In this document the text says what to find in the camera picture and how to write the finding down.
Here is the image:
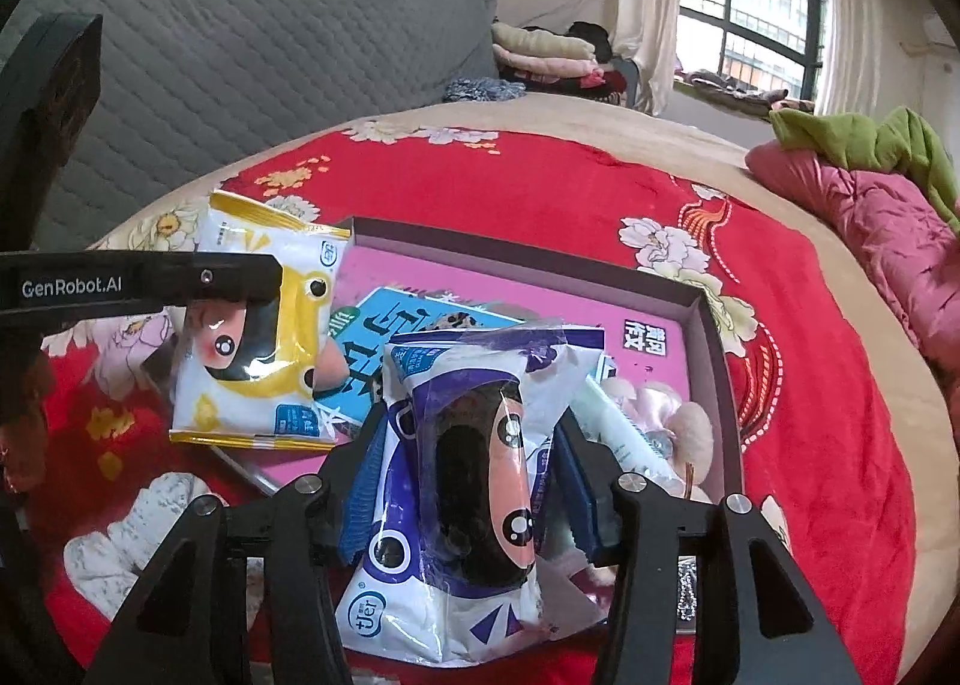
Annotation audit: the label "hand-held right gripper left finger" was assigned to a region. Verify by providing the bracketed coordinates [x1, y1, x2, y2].
[82, 415, 391, 685]

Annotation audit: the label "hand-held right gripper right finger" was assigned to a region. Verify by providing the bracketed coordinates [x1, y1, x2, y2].
[551, 411, 863, 685]

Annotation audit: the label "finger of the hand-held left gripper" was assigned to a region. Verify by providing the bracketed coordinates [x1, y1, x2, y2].
[161, 252, 286, 305]

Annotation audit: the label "pale green tissue pack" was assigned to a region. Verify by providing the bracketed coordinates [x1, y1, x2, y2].
[581, 373, 668, 483]

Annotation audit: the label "purple snack packet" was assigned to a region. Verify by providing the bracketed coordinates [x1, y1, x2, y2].
[334, 325, 607, 663]

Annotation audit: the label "yellow snack packet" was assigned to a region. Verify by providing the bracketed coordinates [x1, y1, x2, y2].
[169, 190, 353, 450]

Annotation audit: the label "orange makeup sponge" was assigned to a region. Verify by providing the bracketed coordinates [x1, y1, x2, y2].
[315, 343, 350, 401]

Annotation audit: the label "pink book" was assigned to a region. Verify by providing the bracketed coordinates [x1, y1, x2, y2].
[330, 246, 695, 491]

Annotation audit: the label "red floral blanket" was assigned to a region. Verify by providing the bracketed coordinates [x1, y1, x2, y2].
[30, 125, 920, 685]

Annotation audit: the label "blue patterned cloth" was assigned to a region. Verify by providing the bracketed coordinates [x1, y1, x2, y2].
[442, 77, 526, 104]

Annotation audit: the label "pink folded clothes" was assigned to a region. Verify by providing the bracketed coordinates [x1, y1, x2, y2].
[499, 50, 608, 87]

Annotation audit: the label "cream folded blanket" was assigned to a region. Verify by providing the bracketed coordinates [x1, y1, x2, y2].
[491, 20, 593, 57]

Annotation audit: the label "pink quilt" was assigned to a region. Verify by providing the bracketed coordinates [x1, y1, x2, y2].
[746, 143, 960, 423]

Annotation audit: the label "black garment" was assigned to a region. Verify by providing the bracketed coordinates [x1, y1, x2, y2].
[566, 20, 616, 56]

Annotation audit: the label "patterned windowsill cloth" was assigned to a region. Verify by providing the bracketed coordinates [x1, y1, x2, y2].
[675, 71, 815, 116]

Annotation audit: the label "green blanket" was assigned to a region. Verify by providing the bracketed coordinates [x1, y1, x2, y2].
[769, 106, 960, 236]

